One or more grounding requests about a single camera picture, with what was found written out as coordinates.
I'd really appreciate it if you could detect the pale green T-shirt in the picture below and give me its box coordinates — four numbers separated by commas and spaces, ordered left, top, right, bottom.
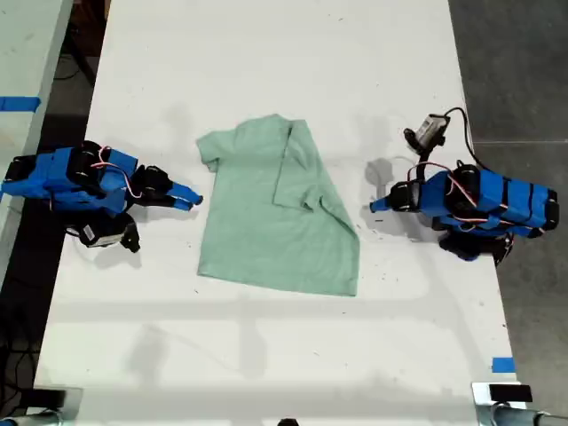
195, 114, 360, 297

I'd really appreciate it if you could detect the long blue tape strip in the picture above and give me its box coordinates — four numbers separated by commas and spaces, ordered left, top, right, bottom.
0, 95, 43, 113

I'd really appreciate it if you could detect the white side table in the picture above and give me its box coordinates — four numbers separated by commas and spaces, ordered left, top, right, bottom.
0, 0, 75, 279

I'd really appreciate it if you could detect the small blue tape patch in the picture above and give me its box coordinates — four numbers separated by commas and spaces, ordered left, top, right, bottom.
491, 356, 517, 375

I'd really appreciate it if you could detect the small black box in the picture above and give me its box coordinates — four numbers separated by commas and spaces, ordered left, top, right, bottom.
488, 384, 533, 405
25, 387, 67, 407

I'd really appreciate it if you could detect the metal table clamp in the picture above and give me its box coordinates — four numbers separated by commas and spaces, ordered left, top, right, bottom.
470, 381, 568, 426
0, 385, 84, 426

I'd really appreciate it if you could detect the arm camera stalk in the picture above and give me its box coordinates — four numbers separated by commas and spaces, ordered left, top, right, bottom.
408, 146, 438, 183

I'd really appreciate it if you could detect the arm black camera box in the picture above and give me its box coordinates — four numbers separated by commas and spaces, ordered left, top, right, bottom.
80, 215, 143, 255
403, 113, 452, 156

